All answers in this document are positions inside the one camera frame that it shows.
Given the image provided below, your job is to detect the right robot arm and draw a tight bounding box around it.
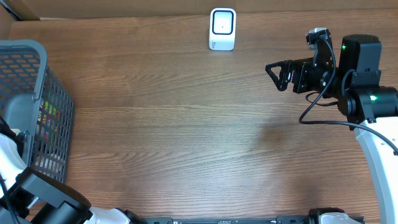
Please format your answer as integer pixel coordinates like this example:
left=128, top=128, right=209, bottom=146
left=265, top=29, right=397, bottom=223

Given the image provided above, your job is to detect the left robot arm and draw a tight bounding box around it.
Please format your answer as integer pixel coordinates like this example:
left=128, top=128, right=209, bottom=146
left=1, top=119, right=146, bottom=224

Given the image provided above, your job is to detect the white barcode scanner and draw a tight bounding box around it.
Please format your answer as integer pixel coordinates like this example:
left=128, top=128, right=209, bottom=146
left=209, top=7, right=236, bottom=51

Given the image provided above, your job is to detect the grey plastic mesh basket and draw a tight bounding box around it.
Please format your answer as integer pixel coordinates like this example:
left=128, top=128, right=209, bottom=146
left=1, top=39, right=75, bottom=183

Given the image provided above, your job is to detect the cardboard back board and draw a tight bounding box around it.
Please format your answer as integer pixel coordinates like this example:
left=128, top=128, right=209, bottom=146
left=1, top=0, right=397, bottom=20

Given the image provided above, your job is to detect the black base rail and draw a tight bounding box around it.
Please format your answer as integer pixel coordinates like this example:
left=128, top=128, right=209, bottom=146
left=142, top=207, right=365, bottom=224

